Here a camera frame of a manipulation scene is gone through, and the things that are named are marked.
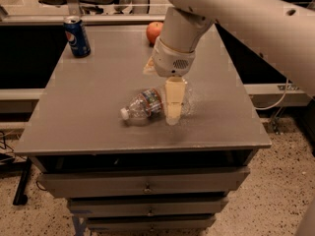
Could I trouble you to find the clear plastic water bottle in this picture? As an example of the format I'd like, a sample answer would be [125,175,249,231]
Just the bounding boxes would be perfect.
[119,79,198,123]

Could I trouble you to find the blue pepsi soda can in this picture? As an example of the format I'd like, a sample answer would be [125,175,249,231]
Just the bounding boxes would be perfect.
[63,16,91,58]

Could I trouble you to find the black stand leg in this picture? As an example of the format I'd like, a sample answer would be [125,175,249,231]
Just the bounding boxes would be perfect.
[13,159,32,206]

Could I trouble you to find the red apple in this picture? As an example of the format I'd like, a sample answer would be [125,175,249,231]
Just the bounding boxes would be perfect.
[146,22,163,44]

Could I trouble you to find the top grey drawer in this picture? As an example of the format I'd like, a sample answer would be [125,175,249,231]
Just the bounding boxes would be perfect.
[37,166,250,198]

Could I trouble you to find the metal railing frame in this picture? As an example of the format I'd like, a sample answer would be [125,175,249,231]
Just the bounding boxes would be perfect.
[0,0,315,27]

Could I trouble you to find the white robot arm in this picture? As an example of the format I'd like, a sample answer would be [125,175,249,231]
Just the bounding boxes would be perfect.
[152,0,315,121]

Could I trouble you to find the grey drawer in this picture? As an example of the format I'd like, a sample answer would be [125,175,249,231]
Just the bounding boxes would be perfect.
[87,214,216,232]
[37,166,250,198]
[68,195,228,217]

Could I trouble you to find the middle grey drawer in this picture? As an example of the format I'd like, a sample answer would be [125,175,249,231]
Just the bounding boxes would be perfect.
[68,195,228,217]

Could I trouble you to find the bottom grey drawer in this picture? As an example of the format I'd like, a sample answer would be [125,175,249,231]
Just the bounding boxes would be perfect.
[87,214,216,232]

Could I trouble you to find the grey drawer cabinet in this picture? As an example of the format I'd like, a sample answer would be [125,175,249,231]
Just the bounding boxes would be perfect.
[13,23,273,235]

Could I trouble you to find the white cable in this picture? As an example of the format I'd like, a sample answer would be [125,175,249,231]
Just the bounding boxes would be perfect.
[254,77,290,112]

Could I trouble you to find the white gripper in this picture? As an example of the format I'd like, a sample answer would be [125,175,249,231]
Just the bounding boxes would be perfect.
[143,37,195,125]

